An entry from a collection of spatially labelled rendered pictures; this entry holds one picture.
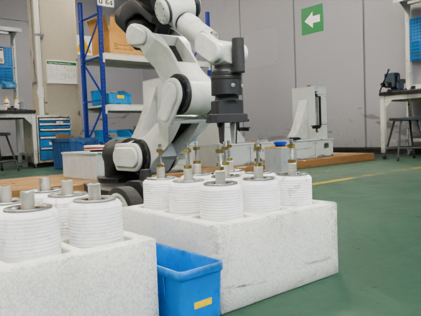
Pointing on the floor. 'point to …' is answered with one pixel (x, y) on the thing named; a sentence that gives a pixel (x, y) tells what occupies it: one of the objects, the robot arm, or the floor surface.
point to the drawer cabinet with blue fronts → (44, 137)
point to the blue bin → (187, 283)
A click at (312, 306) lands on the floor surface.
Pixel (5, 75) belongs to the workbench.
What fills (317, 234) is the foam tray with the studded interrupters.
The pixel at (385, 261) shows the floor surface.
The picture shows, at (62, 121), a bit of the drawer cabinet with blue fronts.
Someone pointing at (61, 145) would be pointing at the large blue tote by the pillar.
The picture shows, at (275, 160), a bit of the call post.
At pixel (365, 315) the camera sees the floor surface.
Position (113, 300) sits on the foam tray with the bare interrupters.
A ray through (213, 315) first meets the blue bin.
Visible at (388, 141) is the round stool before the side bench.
